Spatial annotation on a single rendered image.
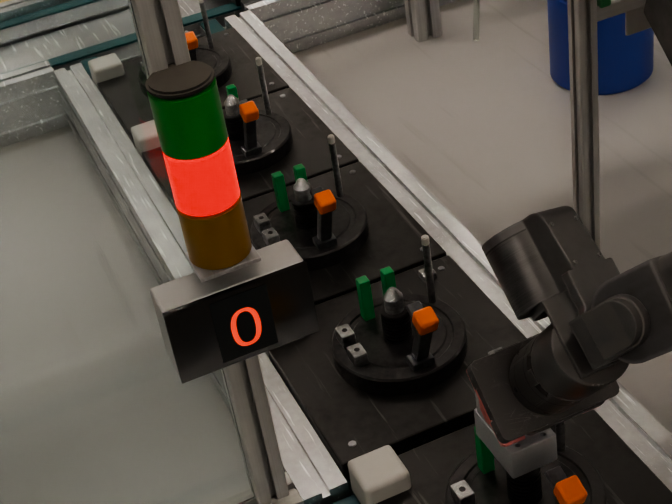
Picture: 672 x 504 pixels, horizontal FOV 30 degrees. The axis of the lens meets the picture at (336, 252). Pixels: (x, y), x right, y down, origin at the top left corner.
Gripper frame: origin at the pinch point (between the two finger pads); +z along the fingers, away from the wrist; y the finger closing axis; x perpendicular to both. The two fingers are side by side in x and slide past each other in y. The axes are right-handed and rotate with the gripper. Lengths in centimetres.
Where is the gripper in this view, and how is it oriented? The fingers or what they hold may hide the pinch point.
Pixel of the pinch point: (512, 402)
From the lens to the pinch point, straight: 105.3
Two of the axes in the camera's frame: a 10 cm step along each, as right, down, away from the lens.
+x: 4.0, 8.9, -2.3
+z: -1.4, 3.1, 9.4
